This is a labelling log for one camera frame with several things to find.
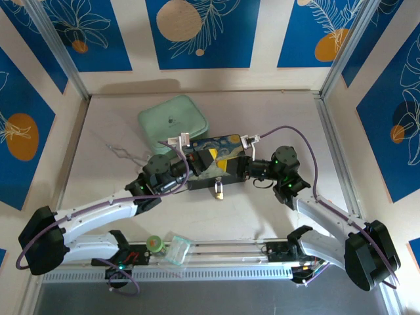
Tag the starry night painted box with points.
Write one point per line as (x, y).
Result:
(229, 141)

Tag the small brass padlock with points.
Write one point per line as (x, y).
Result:
(220, 196)

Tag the mint green zip case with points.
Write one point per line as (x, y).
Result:
(170, 113)

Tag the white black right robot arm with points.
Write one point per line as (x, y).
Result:
(323, 215)

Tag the metal crucible tongs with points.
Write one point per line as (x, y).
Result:
(121, 152)

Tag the small green-capped bottle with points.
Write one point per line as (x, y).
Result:
(155, 244)

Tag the slotted metal strip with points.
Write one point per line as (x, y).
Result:
(197, 273)

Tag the aluminium side rail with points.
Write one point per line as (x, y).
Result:
(331, 138)
(70, 154)

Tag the aluminium front rail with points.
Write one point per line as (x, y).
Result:
(223, 252)

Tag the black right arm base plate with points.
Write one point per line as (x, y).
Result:
(279, 251)

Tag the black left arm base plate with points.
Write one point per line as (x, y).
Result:
(134, 256)

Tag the aluminium frame post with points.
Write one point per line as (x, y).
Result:
(59, 49)
(351, 46)

